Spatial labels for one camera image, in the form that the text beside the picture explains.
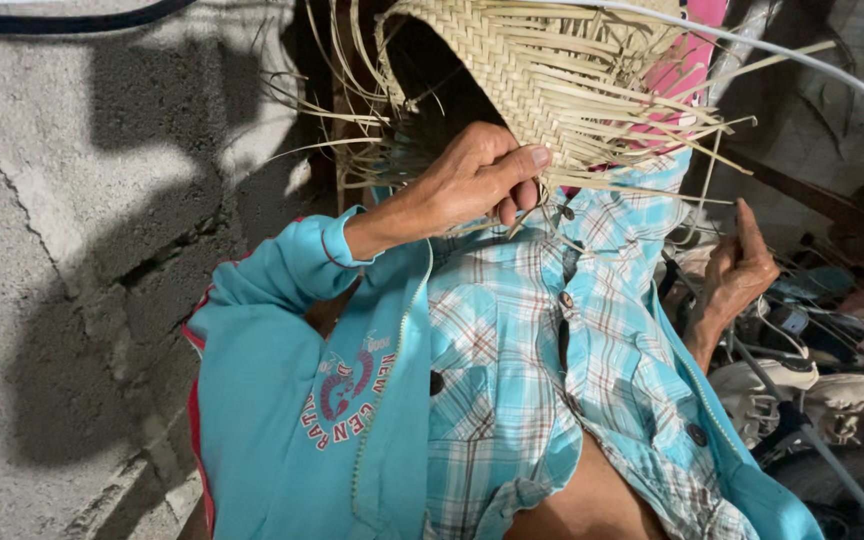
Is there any white hose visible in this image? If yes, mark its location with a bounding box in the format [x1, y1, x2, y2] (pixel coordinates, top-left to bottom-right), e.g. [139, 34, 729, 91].
[573, 0, 864, 138]

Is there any person's left hand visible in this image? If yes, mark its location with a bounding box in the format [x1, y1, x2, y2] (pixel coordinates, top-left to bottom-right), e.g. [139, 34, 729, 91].
[393, 121, 553, 231]

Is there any woven straw mat piece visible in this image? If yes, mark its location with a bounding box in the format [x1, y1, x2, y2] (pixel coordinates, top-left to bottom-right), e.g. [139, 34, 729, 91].
[255, 0, 840, 241]

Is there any heap of shoes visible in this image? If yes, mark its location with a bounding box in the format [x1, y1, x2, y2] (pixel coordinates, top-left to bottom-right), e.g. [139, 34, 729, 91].
[657, 238, 864, 540]

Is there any grey metal rod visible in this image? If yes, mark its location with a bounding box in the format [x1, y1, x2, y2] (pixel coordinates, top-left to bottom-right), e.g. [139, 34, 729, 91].
[724, 333, 864, 540]

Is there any dark wooden beam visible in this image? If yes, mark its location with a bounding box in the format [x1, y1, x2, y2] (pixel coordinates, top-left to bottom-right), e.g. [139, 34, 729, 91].
[713, 144, 864, 260]

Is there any turquoise plaid button shirt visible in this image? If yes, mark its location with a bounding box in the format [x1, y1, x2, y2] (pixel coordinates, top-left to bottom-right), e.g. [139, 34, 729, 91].
[420, 148, 763, 540]

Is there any person's right hand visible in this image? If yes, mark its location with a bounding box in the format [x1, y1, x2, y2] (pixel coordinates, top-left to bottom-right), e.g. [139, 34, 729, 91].
[700, 198, 781, 320]

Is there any black cable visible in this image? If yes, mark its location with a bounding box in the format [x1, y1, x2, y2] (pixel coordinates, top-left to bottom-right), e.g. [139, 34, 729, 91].
[0, 0, 198, 36]

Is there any pink cloth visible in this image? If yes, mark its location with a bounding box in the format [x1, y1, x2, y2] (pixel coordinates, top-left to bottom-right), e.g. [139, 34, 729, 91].
[561, 0, 730, 198]

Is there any turquoise zip jacket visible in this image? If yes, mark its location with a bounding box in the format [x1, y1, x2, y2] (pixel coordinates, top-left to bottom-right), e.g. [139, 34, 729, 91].
[180, 204, 827, 540]

